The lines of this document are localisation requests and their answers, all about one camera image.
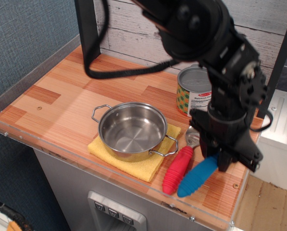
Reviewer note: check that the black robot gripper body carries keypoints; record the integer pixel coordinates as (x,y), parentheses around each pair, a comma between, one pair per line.
(230,135)

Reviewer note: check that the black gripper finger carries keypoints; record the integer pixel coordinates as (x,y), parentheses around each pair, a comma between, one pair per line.
(209,146)
(225,159)

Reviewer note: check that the blue handled metal fork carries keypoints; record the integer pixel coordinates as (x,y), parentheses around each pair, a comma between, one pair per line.
(196,177)

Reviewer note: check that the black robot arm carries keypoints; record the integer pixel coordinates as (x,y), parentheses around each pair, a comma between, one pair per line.
(203,31)

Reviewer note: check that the white cabinet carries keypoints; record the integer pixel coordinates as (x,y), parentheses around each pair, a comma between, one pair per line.
(272,142)

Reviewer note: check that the toy food can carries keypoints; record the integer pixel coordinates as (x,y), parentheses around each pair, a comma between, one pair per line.
(194,90)

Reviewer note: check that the yellow cloth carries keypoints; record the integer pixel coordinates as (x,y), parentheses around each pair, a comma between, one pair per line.
(142,170)

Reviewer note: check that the stainless steel pot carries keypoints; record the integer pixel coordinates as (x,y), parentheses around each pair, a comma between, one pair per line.
(134,131)

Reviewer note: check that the silver dispenser panel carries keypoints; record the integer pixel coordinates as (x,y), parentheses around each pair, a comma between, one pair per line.
(109,215)

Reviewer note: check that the grey toy kitchen cabinet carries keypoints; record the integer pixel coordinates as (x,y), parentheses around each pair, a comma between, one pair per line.
(71,185)

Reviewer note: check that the orange cloth object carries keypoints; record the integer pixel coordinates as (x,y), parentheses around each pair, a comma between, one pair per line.
(12,226)

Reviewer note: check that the red handled metal spoon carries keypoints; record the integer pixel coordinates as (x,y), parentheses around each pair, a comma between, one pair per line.
(178,167)

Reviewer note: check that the dark grey right post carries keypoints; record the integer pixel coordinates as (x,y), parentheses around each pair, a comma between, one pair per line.
(275,76)

